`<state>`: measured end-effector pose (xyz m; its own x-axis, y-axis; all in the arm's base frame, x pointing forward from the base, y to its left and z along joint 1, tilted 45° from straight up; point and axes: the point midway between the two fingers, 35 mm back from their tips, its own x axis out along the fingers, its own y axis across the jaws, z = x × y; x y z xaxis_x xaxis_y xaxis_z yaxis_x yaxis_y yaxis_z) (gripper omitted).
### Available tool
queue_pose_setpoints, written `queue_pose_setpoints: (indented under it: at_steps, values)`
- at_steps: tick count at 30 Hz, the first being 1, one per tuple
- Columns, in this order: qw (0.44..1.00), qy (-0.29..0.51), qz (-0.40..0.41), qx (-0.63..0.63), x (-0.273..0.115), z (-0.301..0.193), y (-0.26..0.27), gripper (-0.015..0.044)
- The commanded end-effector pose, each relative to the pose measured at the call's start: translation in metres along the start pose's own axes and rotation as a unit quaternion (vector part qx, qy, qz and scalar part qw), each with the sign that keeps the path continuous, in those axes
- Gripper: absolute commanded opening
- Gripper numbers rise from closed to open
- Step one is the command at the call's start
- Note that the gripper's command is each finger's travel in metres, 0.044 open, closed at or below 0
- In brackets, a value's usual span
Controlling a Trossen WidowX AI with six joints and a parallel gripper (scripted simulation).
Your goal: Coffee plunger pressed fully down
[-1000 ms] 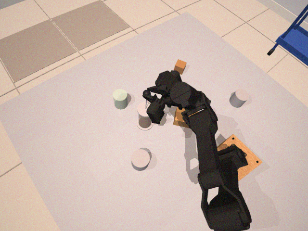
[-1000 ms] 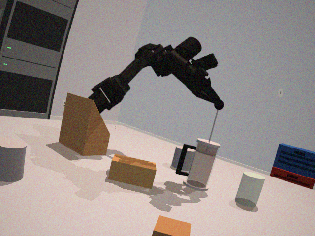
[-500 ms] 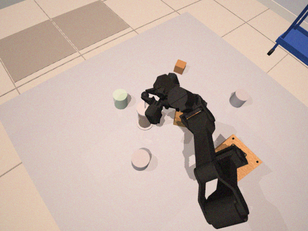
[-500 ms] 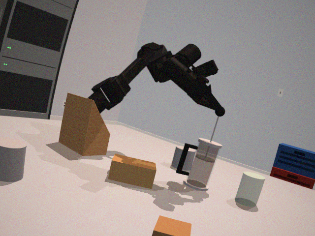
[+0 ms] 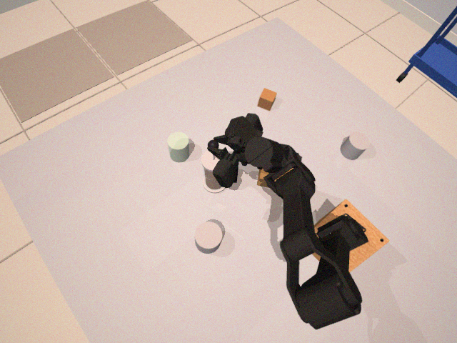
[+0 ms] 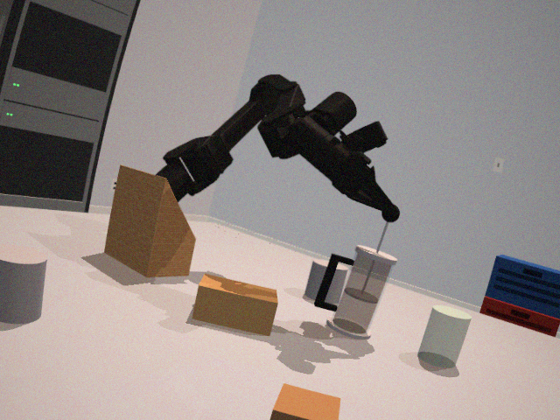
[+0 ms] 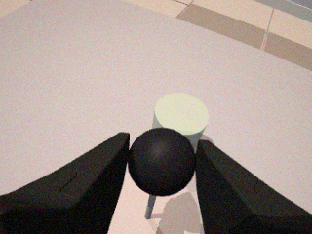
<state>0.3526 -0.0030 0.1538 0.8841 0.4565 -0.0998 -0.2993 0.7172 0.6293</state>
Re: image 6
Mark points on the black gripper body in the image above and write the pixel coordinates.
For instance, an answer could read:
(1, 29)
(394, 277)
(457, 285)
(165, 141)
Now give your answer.
(345, 168)

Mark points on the french press coffee maker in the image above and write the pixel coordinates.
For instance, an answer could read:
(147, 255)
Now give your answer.
(362, 291)

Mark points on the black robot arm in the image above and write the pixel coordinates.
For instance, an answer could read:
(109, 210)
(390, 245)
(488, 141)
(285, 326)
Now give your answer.
(285, 127)

